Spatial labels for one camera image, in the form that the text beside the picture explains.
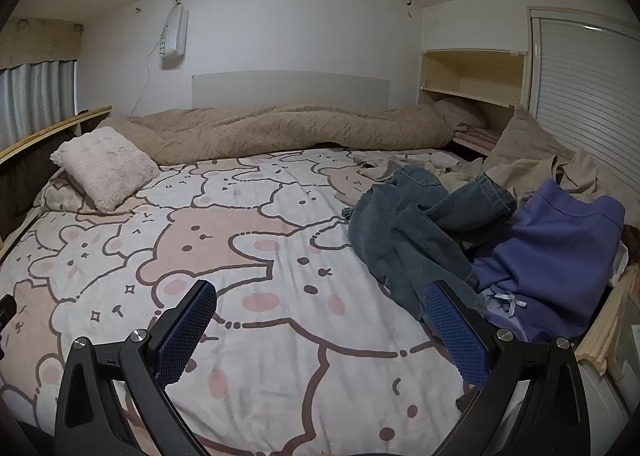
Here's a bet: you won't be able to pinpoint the grey curtain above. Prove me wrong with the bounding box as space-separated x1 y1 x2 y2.
0 60 77 151

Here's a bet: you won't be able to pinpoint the white louvred door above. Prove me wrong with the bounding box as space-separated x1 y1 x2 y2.
529 7 640 164

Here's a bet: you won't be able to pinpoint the beige pillow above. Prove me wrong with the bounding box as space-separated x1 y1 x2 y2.
482 105 576 174

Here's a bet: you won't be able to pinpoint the white cable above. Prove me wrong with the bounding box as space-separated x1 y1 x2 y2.
131 39 167 117

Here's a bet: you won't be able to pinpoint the patterned curtain valance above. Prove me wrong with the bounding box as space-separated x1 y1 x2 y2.
0 19 85 68

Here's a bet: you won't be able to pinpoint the purple sweatpants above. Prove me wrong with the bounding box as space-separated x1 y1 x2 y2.
470 179 627 343

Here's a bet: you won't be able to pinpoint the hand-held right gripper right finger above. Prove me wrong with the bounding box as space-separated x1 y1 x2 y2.
424 280 592 456

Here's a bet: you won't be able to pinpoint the white pillow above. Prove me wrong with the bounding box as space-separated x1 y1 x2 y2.
49 126 161 213

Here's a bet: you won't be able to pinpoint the beige fuzzy blanket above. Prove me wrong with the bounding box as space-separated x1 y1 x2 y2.
100 104 457 168

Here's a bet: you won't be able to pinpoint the white hanging wall device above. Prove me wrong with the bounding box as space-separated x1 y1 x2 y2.
160 2 190 59

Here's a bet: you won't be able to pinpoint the blue jeans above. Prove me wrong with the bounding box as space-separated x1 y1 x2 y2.
342 165 518 322

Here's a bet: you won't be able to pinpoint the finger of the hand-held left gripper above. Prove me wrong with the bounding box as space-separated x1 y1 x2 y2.
0 293 16 359

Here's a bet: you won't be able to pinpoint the wooden bed rail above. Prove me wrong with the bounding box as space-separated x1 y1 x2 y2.
0 105 113 167

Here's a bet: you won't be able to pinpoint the bear-printed pillow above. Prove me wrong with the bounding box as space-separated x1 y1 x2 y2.
37 167 103 213

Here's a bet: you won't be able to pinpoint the pink pillow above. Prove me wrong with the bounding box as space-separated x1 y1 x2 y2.
433 99 488 132

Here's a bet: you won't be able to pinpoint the folded pink cloth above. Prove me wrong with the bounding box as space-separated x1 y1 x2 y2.
452 123 501 149

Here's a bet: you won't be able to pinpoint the bear-printed bed sheet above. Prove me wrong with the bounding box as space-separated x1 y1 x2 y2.
0 147 506 452

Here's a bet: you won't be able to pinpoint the beige garment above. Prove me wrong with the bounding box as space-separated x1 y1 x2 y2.
350 149 608 209

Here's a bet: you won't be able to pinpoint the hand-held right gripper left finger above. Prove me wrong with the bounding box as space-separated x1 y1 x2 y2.
52 279 218 456

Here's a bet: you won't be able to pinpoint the yellow cardboard box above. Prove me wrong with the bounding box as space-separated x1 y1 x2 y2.
416 49 530 157

